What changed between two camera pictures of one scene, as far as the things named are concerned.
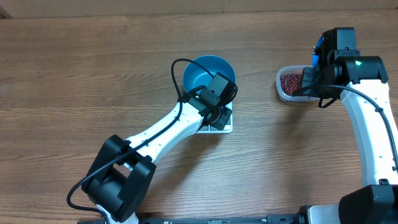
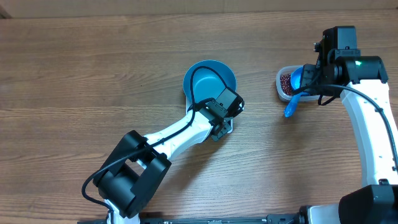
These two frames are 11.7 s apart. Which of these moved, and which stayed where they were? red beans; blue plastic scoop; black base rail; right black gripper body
Moved: blue plastic scoop
Stayed: red beans; black base rail; right black gripper body
